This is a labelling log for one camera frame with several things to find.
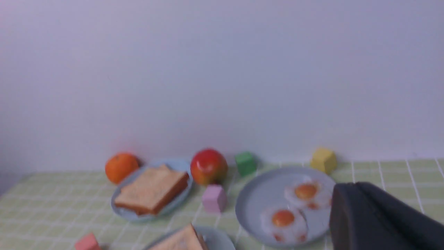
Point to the grey egg plate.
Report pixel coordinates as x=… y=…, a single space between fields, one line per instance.
x=267 y=190

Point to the light blue centre plate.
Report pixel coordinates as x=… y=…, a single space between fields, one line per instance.
x=214 y=238

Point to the fried egg lower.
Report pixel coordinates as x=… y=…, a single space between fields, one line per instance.
x=285 y=224

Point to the red yellow apple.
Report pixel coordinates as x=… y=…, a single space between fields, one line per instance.
x=208 y=167

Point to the fried egg back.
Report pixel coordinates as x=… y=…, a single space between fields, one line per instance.
x=308 y=194

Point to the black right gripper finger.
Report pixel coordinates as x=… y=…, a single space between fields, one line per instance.
x=365 y=217

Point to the fried egg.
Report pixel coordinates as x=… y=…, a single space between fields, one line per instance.
x=285 y=224
x=308 y=194

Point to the lilac cube block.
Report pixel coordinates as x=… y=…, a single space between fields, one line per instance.
x=214 y=199

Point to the green cube block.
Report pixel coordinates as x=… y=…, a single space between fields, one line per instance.
x=246 y=163

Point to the light blue bread plate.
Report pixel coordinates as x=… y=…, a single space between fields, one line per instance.
x=173 y=164

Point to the pink cube block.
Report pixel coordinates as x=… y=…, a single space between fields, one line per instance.
x=88 y=242

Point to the yellow cube block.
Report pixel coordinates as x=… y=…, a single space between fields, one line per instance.
x=324 y=160

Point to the toast slice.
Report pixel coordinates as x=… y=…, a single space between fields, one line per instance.
x=152 y=190
x=184 y=239

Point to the orange fruit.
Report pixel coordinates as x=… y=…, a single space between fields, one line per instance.
x=120 y=166

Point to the green checkered tablecloth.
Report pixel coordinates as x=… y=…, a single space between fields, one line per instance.
x=53 y=210

